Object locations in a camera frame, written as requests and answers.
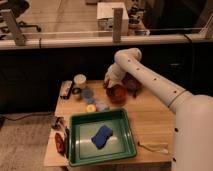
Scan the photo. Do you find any yellow small round object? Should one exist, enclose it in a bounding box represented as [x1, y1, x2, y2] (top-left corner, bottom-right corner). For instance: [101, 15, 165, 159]
[86, 104, 97, 112]

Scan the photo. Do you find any dark red grape bunch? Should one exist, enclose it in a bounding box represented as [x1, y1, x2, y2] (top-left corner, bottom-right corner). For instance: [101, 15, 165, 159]
[112, 89, 125, 101]

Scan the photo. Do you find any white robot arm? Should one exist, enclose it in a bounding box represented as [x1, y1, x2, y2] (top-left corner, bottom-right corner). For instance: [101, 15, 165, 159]
[104, 48, 213, 171]

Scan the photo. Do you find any black white rectangular box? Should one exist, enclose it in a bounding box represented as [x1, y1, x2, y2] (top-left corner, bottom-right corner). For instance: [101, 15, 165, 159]
[60, 80, 72, 99]

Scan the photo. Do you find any green plastic tray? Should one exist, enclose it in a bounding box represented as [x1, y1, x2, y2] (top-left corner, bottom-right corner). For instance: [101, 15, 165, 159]
[69, 108, 137, 167]

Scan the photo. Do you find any white cardboard box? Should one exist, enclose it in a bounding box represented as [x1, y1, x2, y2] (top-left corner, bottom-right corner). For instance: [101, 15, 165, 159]
[97, 2, 129, 35]

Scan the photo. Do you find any light blue small object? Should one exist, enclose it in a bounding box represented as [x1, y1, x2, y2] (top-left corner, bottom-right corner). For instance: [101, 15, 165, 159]
[95, 101, 109, 111]

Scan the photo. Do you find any blue sponge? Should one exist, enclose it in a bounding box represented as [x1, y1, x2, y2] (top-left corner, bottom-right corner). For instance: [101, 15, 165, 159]
[91, 125, 113, 149]

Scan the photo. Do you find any black marker pen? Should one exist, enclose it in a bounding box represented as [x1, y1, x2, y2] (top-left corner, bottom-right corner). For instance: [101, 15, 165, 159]
[64, 128, 69, 159]

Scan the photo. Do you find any dark purple bowl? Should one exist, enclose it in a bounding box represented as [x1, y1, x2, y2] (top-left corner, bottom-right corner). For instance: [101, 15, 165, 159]
[122, 74, 142, 91]

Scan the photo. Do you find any pale yellow banana peel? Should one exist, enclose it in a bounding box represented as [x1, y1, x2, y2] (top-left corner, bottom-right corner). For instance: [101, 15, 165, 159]
[138, 142, 169, 154]

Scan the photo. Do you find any blue round lid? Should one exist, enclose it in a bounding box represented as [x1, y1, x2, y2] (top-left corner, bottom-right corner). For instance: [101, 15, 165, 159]
[82, 88, 94, 104]

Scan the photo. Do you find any small metallic clutter object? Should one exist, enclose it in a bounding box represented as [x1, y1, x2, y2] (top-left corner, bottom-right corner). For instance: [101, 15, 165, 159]
[51, 117, 65, 130]

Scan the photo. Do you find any red orange bowl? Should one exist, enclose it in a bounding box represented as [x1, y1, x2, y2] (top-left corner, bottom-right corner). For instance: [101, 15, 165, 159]
[106, 84, 127, 103]

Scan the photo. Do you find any white cup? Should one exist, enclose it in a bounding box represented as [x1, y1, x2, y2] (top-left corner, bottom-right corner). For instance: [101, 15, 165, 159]
[74, 74, 86, 89]

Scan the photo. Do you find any black office chair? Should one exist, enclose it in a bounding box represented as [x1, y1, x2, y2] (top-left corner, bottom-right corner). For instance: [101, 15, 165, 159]
[0, 0, 41, 33]

